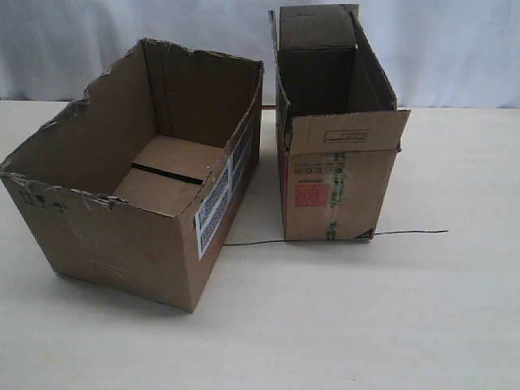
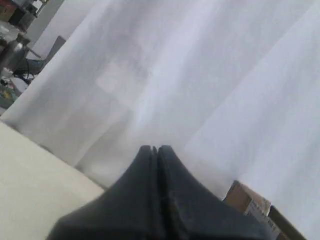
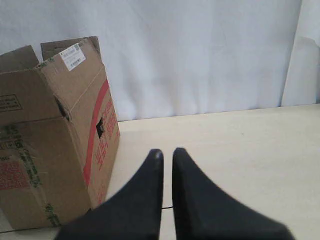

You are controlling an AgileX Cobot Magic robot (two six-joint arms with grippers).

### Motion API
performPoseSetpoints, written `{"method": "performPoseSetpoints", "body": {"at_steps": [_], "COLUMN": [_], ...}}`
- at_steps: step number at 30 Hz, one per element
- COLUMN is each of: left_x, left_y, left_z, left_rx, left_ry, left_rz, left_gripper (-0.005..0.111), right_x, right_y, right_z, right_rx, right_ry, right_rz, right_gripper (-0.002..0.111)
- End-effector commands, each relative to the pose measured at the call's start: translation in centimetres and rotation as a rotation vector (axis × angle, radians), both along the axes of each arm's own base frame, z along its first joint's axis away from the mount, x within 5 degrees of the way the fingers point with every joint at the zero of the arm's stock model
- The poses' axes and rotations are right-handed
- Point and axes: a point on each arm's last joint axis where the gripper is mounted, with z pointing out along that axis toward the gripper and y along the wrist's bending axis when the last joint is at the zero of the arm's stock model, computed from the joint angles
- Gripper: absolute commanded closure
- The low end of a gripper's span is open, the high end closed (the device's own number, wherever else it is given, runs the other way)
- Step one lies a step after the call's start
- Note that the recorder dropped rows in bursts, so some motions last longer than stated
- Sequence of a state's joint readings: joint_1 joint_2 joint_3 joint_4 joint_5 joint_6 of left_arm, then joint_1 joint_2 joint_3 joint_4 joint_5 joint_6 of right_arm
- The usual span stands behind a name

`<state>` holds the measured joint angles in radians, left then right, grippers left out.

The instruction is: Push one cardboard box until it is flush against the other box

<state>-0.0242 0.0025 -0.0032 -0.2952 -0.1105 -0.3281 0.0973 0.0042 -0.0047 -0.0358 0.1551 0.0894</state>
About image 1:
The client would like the thin black line marker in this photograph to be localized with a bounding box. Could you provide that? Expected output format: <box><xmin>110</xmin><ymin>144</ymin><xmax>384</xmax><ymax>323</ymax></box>
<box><xmin>223</xmin><ymin>229</ymin><xmax>449</xmax><ymax>247</ymax></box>

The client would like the narrow cardboard box green tape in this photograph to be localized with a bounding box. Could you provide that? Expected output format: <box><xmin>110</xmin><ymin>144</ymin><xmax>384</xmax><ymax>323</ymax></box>
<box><xmin>269</xmin><ymin>4</ymin><xmax>410</xmax><ymax>241</ymax></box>

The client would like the large torn cardboard box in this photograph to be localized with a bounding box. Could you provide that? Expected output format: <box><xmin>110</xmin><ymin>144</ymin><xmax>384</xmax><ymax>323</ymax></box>
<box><xmin>1</xmin><ymin>38</ymin><xmax>264</xmax><ymax>312</ymax></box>

